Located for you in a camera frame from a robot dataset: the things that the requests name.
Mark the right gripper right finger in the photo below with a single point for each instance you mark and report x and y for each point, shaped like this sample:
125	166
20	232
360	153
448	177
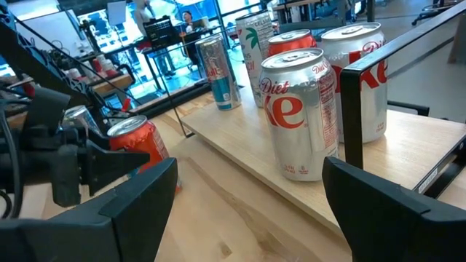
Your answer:
393	225

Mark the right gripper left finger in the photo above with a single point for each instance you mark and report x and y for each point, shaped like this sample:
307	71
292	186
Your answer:
109	229

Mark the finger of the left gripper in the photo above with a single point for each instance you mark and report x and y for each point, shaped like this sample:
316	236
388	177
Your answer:
109	163

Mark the red soda can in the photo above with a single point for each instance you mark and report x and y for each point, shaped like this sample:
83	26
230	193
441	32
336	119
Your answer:
145	140

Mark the silver Diet Coke can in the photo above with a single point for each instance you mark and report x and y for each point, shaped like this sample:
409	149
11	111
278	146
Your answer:
375	109
298	116

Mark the blue silver Red Bull can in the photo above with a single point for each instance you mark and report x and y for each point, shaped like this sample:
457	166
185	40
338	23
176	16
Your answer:
218	72
82	118

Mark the Celsius Peach Vibe can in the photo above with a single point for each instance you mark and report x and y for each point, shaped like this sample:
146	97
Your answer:
255	40

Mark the Fanta strawberry can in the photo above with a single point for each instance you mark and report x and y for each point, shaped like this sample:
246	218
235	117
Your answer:
291	43

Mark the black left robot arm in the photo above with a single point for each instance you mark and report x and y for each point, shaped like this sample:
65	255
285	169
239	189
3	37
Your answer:
36	67

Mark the person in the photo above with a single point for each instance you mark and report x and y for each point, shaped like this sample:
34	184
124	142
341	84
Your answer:
142	12
189	25

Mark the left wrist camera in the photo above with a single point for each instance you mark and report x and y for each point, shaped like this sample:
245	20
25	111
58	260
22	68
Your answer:
45	107

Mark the wooden shelf black metal frame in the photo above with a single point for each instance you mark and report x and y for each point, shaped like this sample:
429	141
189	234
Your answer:
233	145

